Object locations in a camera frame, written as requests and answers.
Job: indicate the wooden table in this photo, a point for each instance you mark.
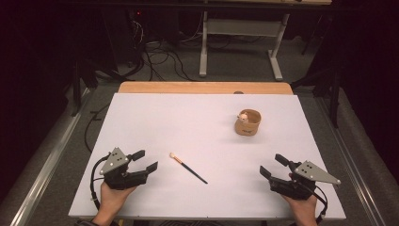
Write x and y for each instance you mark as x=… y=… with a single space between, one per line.
x=194 y=88

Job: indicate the brown cup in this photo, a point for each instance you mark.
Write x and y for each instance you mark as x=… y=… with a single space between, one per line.
x=247 y=127

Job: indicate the person's right hand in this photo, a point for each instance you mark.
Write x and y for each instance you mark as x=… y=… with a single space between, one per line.
x=302 y=208

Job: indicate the black stand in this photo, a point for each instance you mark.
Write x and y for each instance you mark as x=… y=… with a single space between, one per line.
x=77 y=88
x=334 y=94

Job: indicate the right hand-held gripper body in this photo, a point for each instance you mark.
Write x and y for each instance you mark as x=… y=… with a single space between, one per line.
x=309 y=174

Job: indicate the metal floor rail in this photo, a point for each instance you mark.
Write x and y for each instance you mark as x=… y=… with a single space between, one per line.
x=47 y=163
x=351 y=157

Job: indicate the small pale figure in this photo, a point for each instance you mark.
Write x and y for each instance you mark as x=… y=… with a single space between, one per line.
x=243 y=117

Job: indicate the dark computer tower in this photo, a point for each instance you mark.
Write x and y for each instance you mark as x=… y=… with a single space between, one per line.
x=125 y=34

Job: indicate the person's left hand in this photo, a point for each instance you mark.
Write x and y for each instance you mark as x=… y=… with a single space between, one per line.
x=113 y=202

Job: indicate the black makeup brush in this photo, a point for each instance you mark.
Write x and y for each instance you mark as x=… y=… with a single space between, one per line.
x=187 y=168

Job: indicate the white table board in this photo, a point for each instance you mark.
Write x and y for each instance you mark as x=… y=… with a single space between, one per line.
x=194 y=135

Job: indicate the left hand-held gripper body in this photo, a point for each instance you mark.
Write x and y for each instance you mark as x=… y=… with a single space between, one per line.
x=116 y=161

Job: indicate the white desk frame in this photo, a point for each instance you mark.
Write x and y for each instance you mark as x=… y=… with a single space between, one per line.
x=241 y=27

